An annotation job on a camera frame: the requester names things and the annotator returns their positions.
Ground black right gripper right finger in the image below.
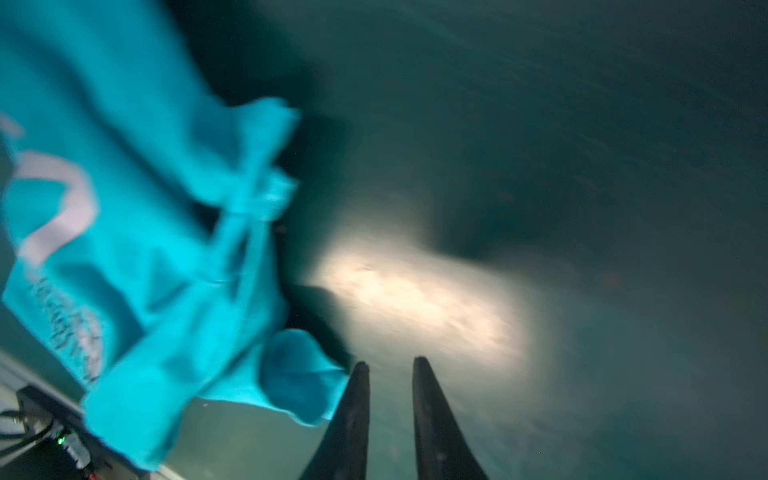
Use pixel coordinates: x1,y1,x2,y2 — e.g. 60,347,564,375
412,356,488,480

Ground teal printed t-shirt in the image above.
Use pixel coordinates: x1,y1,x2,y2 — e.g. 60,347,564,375
1,1,347,470

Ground front aluminium rail base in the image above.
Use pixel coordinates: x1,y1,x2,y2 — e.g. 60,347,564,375
1,352,181,479

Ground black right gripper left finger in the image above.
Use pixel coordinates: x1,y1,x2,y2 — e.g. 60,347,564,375
299,361,370,480

